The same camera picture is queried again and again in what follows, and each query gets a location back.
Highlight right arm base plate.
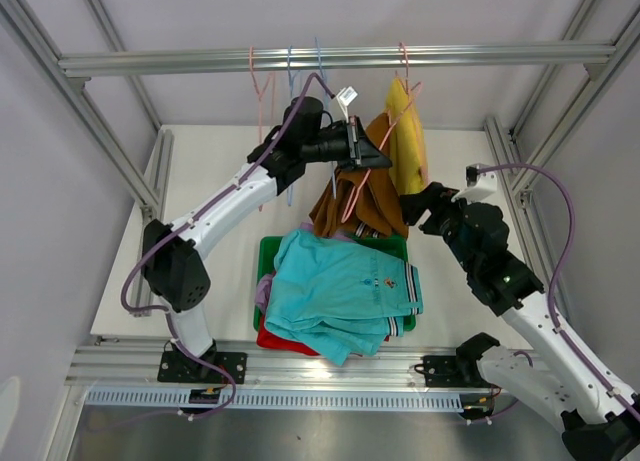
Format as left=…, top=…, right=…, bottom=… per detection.
left=421, top=355, right=476, bottom=388

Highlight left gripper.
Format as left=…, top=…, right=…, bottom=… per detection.
left=302, top=117, right=393, bottom=174

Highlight aluminium front frame rail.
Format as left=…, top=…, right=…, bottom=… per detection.
left=64, top=338, right=455, bottom=392

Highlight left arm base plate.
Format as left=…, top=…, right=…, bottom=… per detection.
left=157, top=350, right=248, bottom=384

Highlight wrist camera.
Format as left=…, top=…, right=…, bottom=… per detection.
left=452, top=164, right=498, bottom=203
left=333, top=86, right=358, bottom=121

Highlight white slotted cable duct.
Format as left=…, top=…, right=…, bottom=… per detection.
left=85, top=387, right=463, bottom=413

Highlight red trousers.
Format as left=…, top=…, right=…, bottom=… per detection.
left=257, top=317, right=403, bottom=365

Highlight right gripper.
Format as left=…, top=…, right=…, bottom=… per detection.
left=398, top=182, right=481, bottom=273

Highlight pink hanger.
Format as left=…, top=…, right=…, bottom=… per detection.
left=394, top=41, right=430, bottom=182
left=248, top=45, right=277, bottom=212
left=342, top=80, right=424, bottom=222

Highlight aluminium frame posts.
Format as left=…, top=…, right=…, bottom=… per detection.
left=485, top=0, right=639, bottom=349
left=1, top=0, right=158, bottom=306

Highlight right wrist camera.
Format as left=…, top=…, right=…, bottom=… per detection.
left=452, top=164, right=498, bottom=203

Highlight blue hanger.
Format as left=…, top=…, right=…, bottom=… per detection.
left=314, top=36, right=337, bottom=199
left=286, top=45, right=300, bottom=207

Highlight aluminium right frame posts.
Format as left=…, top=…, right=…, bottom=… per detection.
left=485, top=0, right=639, bottom=349

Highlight teal trousers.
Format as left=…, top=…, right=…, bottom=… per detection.
left=264, top=229, right=424, bottom=366

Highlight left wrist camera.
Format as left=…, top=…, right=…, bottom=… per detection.
left=333, top=86, right=358, bottom=121

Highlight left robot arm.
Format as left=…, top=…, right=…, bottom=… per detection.
left=141, top=96, right=392, bottom=382

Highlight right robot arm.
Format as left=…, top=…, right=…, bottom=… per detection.
left=400, top=182, right=639, bottom=460

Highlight aluminium hanging rail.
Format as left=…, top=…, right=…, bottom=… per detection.
left=58, top=40, right=616, bottom=78

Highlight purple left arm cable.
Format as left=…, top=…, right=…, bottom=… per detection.
left=122, top=73, right=337, bottom=425

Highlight brown trousers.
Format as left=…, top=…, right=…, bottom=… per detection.
left=308, top=111, right=411, bottom=241

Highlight purple trousers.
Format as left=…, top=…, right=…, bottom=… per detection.
left=254, top=222, right=357, bottom=318

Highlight aluminium left frame posts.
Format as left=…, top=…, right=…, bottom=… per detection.
left=1, top=0, right=158, bottom=306

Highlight yellow trousers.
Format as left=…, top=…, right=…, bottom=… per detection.
left=385, top=77, right=428, bottom=195

